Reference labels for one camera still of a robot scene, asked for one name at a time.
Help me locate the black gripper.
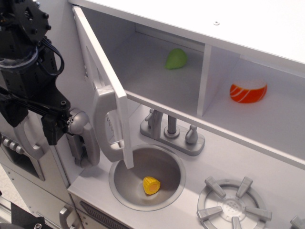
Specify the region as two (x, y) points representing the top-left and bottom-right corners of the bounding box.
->
(0, 69), (76, 146)

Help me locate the white microwave door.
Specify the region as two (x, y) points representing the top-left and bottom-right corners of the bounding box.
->
(72, 6), (134, 169)

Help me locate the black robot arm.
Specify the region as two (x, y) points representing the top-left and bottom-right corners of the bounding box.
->
(0, 0), (71, 146)

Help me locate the silver toy phone handset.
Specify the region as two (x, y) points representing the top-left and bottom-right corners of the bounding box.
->
(67, 109), (100, 168)

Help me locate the yellow toy corn piece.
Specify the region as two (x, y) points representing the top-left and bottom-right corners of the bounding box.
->
(142, 177), (161, 195)

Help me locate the round silver sink basin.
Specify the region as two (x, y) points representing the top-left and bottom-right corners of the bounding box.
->
(109, 145), (186, 211)

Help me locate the silver toy faucet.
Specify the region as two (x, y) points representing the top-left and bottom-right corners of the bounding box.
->
(140, 109), (205, 156)

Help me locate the green toy pear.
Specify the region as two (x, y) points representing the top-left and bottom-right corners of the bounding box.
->
(165, 48), (188, 69)

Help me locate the white toy kitchen cabinet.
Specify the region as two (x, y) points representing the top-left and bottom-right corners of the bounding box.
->
(0, 0), (305, 229)

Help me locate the orange salmon sushi toy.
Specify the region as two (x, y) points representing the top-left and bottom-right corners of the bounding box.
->
(229, 79), (267, 104)

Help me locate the silver stove burner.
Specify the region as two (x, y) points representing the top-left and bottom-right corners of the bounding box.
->
(197, 177), (272, 229)

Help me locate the silver fridge door handle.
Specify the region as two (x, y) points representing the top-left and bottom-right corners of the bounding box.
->
(13, 112), (50, 160)

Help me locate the silver microwave door handle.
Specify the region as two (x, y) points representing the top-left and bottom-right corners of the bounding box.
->
(91, 85), (123, 162)

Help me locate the black cable loop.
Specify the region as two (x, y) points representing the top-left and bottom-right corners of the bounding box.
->
(38, 39), (65, 77)

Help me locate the silver oven door handle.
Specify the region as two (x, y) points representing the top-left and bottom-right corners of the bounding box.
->
(59, 207), (77, 229)

